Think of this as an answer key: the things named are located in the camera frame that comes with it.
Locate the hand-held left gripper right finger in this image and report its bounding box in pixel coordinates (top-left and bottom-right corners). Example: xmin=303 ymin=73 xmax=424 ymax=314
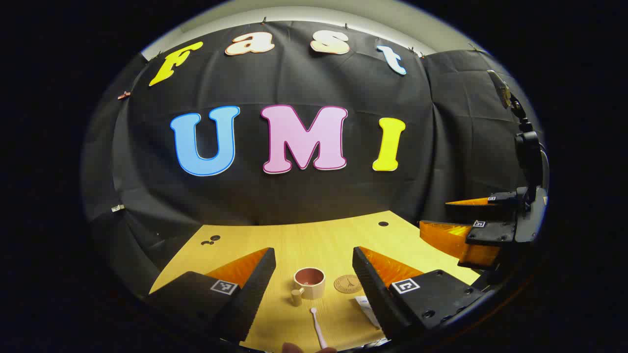
xmin=352 ymin=247 xmax=484 ymax=344

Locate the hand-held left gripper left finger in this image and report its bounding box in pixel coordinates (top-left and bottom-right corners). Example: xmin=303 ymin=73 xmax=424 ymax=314
xmin=147 ymin=248 xmax=276 ymax=344

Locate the round cork coaster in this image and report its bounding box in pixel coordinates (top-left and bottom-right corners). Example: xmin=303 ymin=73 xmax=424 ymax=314
xmin=334 ymin=275 xmax=364 ymax=294

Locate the white and blue toothpaste tube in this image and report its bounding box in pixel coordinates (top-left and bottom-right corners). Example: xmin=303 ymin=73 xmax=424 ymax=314
xmin=354 ymin=296 xmax=382 ymax=330

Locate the beige cup with wooden handle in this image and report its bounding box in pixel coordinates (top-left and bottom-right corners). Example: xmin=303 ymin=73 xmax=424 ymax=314
xmin=291 ymin=268 xmax=326 ymax=307

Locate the white toothbrush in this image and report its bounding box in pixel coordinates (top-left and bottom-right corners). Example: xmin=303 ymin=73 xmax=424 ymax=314
xmin=310 ymin=307 xmax=328 ymax=350

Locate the wooden desktop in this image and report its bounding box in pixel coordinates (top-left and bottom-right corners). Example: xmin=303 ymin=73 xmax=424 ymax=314
xmin=149 ymin=211 xmax=481 ymax=353

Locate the black backdrop cloth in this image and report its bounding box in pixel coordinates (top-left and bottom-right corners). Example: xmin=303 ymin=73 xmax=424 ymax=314
xmin=81 ymin=21 xmax=545 ymax=295

